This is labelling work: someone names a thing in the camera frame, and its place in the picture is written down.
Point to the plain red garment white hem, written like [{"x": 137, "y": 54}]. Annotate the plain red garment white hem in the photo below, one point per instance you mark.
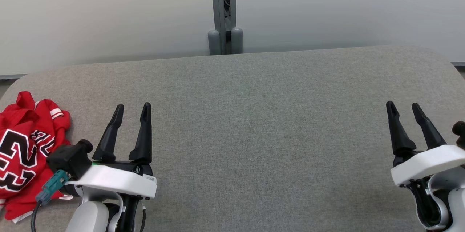
[{"x": 25, "y": 204}]

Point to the grey metal wall post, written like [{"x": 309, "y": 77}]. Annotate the grey metal wall post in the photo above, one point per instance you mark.
[{"x": 218, "y": 3}]

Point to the grey cylinder post foot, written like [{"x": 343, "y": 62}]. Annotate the grey cylinder post foot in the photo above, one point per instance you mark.
[
  {"x": 214, "y": 43},
  {"x": 237, "y": 41}
]

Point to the red basketball jersey number 23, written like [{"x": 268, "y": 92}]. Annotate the red basketball jersey number 23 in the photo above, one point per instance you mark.
[{"x": 21, "y": 141}]

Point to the left white grey robot arm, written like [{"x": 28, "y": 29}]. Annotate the left white grey robot arm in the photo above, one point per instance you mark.
[{"x": 89, "y": 217}]

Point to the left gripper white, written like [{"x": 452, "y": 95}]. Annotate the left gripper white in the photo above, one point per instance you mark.
[{"x": 116, "y": 181}]

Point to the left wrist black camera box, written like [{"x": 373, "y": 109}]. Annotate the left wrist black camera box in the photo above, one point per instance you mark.
[{"x": 69, "y": 159}]

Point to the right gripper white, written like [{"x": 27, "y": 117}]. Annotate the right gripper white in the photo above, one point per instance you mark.
[{"x": 428, "y": 163}]

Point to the right white grey robot arm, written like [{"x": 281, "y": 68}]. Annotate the right white grey robot arm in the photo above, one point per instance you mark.
[{"x": 454, "y": 203}]

